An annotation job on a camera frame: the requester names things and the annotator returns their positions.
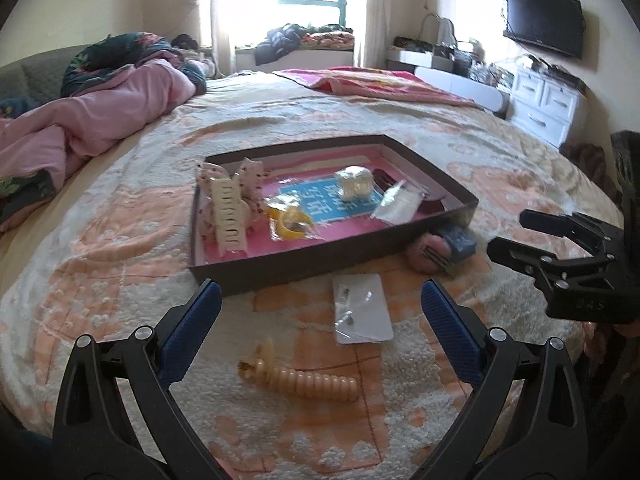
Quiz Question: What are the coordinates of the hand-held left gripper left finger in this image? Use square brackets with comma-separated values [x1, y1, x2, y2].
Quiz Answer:
[51, 278, 236, 480]

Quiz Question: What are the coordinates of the cream bed sheet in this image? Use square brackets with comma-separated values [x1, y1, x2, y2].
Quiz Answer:
[0, 125, 151, 281]

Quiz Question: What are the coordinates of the red patterned cloth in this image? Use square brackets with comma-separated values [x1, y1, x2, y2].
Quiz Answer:
[300, 24, 355, 51]

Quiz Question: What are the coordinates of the clear plastic bag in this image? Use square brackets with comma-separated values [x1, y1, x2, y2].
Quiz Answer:
[370, 180, 426, 225]

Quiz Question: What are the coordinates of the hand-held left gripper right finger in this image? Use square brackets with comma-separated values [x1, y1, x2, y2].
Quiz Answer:
[407, 278, 592, 480]

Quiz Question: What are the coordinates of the desk clutter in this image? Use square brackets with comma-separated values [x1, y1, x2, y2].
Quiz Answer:
[392, 12, 518, 86]

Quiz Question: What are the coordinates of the white drawer cabinet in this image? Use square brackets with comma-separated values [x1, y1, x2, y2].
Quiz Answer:
[505, 67, 589, 149]

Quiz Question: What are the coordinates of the cream curtain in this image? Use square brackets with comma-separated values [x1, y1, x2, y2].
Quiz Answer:
[350, 0, 389, 68]
[197, 0, 281, 77]

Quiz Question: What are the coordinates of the white rounded bench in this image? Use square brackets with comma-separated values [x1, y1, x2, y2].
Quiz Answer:
[415, 65, 511, 120]

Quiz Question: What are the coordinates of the brown cloth heap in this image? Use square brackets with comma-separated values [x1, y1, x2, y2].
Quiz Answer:
[559, 141, 609, 176]

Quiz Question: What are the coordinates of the yellow ring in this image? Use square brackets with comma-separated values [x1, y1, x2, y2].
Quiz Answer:
[262, 192, 326, 244]

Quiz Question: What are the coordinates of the white window seat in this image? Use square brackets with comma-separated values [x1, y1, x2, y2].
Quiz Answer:
[234, 47, 356, 74]

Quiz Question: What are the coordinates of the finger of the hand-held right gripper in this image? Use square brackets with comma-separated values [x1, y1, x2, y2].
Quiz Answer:
[487, 236, 557, 286]
[520, 210, 607, 254]

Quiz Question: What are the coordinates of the brown hair claw clip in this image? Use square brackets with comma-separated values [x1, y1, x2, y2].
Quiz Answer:
[372, 169, 446, 212]

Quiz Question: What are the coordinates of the beige spiral hair clip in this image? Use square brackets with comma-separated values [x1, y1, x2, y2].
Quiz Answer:
[236, 337, 360, 404]

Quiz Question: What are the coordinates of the grey padded headboard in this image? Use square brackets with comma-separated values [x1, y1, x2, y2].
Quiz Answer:
[0, 44, 96, 111]

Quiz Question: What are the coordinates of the dark cardboard box tray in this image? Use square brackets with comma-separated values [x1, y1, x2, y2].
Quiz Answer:
[189, 134, 479, 298]

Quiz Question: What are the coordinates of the cream accessory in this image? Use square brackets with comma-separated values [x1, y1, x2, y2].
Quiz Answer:
[333, 165, 375, 200]

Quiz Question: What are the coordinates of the black set-top box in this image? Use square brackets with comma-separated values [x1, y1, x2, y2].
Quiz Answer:
[545, 66, 587, 94]

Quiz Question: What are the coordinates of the white earring card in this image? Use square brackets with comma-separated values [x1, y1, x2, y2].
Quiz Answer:
[332, 274, 395, 346]

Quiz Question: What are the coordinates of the pink floral quilt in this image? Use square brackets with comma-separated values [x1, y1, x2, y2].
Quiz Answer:
[0, 32, 208, 232]

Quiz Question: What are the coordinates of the clothes pile on windowsill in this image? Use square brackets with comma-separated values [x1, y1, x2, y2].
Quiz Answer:
[254, 23, 308, 67]

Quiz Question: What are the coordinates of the white hair claw clip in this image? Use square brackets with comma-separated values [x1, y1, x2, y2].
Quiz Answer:
[209, 177, 251, 257]

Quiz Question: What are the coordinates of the red printed blanket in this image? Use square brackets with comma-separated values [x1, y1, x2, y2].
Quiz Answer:
[272, 66, 484, 111]

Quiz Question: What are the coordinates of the black wall television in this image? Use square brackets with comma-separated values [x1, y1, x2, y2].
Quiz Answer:
[502, 0, 586, 60]

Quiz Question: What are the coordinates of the white desk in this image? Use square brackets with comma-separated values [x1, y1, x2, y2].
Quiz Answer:
[385, 45, 456, 74]

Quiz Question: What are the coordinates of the spotted cream hair bow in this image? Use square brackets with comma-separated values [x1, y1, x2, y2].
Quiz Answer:
[196, 157, 266, 261]

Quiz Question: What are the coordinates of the dark clothing heap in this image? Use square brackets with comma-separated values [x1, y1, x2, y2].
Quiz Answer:
[172, 33, 216, 96]

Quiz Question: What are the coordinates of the pink pom with blue card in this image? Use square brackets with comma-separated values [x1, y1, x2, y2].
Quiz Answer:
[407, 223, 478, 279]

